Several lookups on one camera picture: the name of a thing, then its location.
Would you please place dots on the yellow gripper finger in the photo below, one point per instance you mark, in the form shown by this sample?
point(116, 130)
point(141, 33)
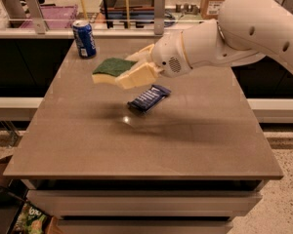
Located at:
point(143, 54)
point(140, 74)

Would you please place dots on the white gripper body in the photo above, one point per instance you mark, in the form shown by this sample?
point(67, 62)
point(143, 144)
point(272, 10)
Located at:
point(167, 57)

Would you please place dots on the green and yellow sponge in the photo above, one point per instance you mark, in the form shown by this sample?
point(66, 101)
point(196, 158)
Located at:
point(110, 69)

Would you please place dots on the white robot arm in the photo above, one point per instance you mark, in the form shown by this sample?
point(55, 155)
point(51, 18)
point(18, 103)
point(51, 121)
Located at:
point(243, 32)

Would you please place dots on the blue pepsi can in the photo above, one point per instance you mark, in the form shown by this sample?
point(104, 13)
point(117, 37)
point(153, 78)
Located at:
point(82, 31)

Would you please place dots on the blue snack bar wrapper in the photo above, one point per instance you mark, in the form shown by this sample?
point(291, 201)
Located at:
point(149, 98)

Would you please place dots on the purple plastic crate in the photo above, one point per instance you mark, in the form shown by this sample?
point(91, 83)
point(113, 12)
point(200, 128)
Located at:
point(55, 17)

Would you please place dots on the upper white drawer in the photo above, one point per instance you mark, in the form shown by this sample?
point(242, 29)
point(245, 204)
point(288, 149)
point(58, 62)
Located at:
point(144, 203)

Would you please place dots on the green chip bag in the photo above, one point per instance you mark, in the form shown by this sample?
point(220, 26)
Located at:
point(30, 221)

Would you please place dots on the middle metal railing bracket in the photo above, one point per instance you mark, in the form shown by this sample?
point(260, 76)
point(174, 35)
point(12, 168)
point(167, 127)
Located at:
point(159, 15)

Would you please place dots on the left metal railing bracket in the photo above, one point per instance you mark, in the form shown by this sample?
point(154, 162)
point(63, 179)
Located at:
point(39, 24)

